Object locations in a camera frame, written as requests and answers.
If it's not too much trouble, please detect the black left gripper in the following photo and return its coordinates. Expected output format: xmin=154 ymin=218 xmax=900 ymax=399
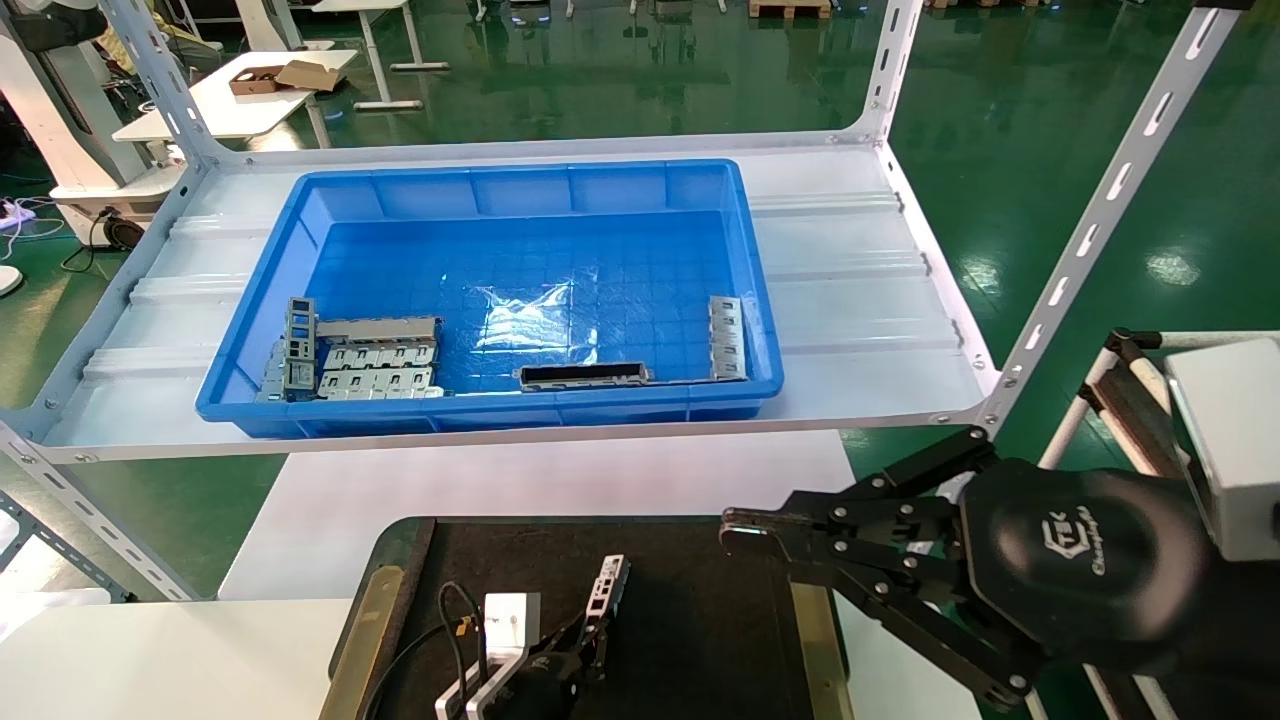
xmin=498 ymin=598 xmax=614 ymax=720

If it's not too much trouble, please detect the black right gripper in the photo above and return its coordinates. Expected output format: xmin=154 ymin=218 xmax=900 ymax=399
xmin=720 ymin=427 xmax=1280 ymax=720

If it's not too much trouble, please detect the grey perforated metal part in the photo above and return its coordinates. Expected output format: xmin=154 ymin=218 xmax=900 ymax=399
xmin=585 ymin=555 xmax=631 ymax=646

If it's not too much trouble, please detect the black flat container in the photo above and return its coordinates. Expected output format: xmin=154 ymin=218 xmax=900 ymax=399
xmin=320 ymin=515 xmax=851 ymax=720

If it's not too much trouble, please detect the dark open metal channel part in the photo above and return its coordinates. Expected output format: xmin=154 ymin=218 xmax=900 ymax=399
xmin=517 ymin=361 xmax=652 ymax=392

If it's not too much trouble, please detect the grey tabbed metal strip part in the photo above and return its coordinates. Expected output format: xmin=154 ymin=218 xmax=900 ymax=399
xmin=707 ymin=295 xmax=750 ymax=383

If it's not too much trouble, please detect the flat grey stamped metal part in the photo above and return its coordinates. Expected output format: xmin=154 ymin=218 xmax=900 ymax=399
xmin=318 ymin=343 xmax=438 ymax=372

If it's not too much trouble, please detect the long grey metal box part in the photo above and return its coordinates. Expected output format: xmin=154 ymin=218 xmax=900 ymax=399
xmin=317 ymin=316 xmax=443 ymax=347

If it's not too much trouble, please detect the small grey stamped metal part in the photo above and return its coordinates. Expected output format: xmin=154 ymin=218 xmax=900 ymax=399
xmin=258 ymin=342 xmax=293 ymax=403

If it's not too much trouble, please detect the grey metal shelf rack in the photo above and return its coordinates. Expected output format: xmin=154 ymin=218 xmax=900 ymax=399
xmin=0 ymin=0 xmax=1280 ymax=606

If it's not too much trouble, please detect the stack of grey metal brackets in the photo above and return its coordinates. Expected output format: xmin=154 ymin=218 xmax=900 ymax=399
xmin=316 ymin=368 xmax=447 ymax=400

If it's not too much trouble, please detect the clear plastic film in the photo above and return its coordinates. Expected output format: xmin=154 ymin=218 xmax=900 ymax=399
xmin=472 ymin=282 xmax=578 ymax=353

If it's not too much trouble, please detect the large blue plastic bin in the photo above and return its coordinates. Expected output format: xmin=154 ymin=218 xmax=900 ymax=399
xmin=195 ymin=158 xmax=786 ymax=441

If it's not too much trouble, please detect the white standing desk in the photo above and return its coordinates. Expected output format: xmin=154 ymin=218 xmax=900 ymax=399
xmin=235 ymin=0 xmax=451 ymax=113

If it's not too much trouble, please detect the flat cardboard box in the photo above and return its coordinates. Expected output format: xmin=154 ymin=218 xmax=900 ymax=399
xmin=275 ymin=59 xmax=347 ymax=93

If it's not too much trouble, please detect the open cardboard box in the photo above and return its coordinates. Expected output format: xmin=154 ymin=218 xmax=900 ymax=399
xmin=229 ymin=64 xmax=288 ymax=97

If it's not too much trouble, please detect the white humanoid robot black visor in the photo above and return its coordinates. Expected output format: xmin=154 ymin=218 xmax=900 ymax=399
xmin=0 ymin=0 xmax=183 ymax=236

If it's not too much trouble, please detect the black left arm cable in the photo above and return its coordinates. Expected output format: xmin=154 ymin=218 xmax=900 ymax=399
xmin=385 ymin=578 xmax=493 ymax=720

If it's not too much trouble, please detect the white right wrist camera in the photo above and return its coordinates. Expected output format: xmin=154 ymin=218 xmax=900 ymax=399
xmin=1165 ymin=338 xmax=1280 ymax=563

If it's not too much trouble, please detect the grey bracket with square holes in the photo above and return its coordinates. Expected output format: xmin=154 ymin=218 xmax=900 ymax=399
xmin=284 ymin=297 xmax=319 ymax=393

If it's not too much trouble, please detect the black floor cable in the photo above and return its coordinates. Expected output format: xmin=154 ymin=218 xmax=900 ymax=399
xmin=60 ymin=205 xmax=147 ymax=273

